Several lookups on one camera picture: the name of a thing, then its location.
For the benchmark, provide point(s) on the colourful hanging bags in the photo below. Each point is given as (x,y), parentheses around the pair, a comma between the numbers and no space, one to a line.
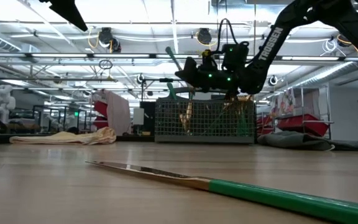
(286,104)

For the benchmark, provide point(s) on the silver ventilation duct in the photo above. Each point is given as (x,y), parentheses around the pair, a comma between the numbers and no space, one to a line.
(331,73)

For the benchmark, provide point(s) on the black metal frame table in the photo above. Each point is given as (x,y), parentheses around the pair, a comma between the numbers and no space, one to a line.
(59,107)

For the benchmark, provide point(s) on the grey folded cloth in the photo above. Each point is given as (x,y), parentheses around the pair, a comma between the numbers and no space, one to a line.
(291,140)

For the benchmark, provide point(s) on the white box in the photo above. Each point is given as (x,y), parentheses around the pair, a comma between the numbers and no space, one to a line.
(138,116)

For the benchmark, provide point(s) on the red storage bin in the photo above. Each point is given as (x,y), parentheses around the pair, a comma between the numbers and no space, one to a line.
(100,110)
(303,126)

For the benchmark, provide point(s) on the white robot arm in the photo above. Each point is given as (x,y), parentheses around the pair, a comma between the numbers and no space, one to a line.
(2,102)

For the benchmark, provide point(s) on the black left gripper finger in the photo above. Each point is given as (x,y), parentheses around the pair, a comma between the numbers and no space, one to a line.
(67,11)

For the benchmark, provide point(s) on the metal shelf rack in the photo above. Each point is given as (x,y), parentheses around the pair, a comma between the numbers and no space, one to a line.
(319,122)

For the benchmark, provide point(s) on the black upright panel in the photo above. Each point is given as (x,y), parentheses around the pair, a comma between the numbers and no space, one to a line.
(148,118)

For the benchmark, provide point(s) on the beige cloth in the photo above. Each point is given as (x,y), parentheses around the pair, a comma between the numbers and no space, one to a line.
(73,138)

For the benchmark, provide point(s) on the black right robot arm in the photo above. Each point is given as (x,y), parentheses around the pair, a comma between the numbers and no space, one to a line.
(270,43)

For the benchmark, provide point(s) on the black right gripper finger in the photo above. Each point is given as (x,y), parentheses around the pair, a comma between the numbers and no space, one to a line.
(189,71)

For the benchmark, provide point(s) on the pink hanging cloth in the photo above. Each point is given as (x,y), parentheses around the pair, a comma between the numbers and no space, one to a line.
(118,112)

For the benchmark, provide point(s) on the black bar stand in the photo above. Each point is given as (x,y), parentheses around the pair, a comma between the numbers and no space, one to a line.
(166,80)

